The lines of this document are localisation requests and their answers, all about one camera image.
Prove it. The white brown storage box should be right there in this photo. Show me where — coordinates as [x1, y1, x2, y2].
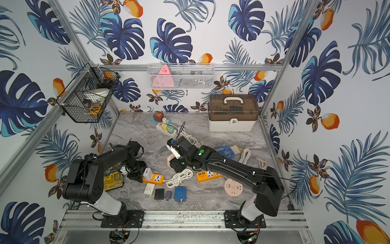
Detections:
[208, 94, 260, 132]

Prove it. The orange power strip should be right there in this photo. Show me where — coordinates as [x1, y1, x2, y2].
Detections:
[197, 171, 223, 183]
[142, 174, 165, 186]

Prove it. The black wire basket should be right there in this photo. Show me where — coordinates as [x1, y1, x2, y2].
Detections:
[56, 63, 120, 123]

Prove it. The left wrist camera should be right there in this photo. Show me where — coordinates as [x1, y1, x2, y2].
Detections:
[127, 140, 142, 157]

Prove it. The teal power strip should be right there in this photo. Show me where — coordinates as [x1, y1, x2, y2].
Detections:
[149, 115, 171, 126]

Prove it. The blue dotted work glove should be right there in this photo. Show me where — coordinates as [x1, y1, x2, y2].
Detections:
[214, 144, 241, 159]

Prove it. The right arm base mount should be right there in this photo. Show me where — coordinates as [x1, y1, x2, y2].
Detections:
[223, 210, 267, 229]

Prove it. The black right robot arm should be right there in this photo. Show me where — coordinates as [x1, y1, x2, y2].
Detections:
[167, 137, 284, 221]

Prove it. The small grey plug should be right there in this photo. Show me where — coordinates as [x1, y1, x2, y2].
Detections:
[165, 191, 172, 202]

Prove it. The aluminium front rail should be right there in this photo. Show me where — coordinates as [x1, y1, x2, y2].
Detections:
[59, 210, 309, 231]

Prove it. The white charger plug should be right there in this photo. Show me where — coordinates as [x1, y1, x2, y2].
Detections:
[144, 183, 155, 197]

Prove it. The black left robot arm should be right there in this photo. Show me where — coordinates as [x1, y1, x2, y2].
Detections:
[62, 140, 147, 217]

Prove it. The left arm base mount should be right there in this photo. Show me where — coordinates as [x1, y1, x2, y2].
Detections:
[101, 210, 145, 229]

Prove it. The clear wall shelf basket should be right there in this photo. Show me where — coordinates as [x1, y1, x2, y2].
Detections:
[147, 63, 215, 89]

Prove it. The pink triangle object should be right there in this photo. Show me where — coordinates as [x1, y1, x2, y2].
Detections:
[151, 65, 175, 89]

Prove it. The brown cube adapter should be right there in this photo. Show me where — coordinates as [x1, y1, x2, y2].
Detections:
[153, 111, 165, 123]

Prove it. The pink cube adapter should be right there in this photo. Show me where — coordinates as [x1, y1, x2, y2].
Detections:
[167, 154, 178, 168]

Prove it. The white item in basket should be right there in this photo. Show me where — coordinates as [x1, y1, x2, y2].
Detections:
[83, 88, 110, 103]

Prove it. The round pink power socket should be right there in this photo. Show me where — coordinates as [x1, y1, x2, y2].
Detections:
[224, 179, 243, 197]

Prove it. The blue cube adapter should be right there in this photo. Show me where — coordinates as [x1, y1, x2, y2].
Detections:
[174, 187, 187, 202]

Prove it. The black charger plug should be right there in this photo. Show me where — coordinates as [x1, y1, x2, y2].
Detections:
[154, 189, 165, 200]

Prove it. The yellow tape measure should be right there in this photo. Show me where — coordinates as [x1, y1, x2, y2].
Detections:
[89, 104, 102, 115]

